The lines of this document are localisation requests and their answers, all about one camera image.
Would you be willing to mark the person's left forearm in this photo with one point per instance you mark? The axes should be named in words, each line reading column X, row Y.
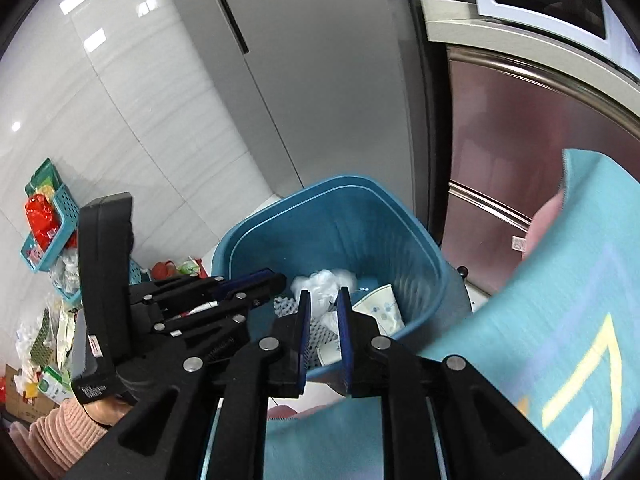
column 60, row 435

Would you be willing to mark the white tissue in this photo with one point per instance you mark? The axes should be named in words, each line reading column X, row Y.
column 322, row 282

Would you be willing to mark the blue wall basket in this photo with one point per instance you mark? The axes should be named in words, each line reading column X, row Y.
column 67, row 205

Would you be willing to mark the beige kitchen counter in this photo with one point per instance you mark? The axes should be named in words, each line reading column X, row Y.
column 500, row 35

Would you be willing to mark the grey refrigerator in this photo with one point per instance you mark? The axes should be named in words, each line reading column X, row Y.
column 325, row 85

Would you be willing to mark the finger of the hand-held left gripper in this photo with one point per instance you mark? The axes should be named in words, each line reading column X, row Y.
column 250, row 282
column 215, row 325

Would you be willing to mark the pile of packets and bags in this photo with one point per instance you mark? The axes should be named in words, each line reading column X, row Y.
column 40, row 355

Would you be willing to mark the small paper cup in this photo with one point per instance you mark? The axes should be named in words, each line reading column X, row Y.
column 327, row 355

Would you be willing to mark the teal printed tablecloth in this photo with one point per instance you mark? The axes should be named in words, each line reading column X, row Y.
column 550, row 335

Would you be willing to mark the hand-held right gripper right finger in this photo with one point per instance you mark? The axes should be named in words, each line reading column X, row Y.
column 344, row 340

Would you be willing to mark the white foam fruit net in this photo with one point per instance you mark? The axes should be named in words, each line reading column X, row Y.
column 284, row 306

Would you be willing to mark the blue trash bin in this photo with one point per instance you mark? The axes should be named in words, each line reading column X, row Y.
column 350, row 225

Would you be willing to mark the maroon lower cabinets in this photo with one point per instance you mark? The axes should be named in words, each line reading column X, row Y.
column 525, row 150

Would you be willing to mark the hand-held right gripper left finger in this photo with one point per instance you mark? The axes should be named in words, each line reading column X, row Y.
column 302, row 340

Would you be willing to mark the blue dotted paper cup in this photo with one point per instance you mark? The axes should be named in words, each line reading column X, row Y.
column 380, row 310

